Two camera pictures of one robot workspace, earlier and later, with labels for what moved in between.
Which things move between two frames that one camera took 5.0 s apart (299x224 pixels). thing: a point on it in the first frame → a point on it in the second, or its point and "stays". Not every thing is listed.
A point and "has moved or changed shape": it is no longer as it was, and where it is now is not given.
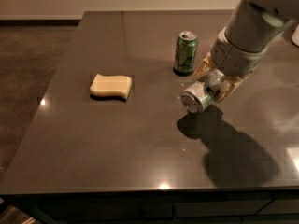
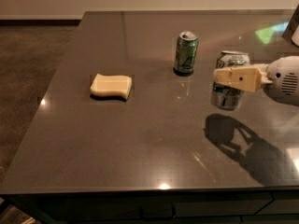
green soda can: (185, 53) stays
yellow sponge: (105, 85) stays
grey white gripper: (234, 59) → (284, 78)
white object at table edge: (295, 36) stays
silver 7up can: (202, 93) has moved or changed shape
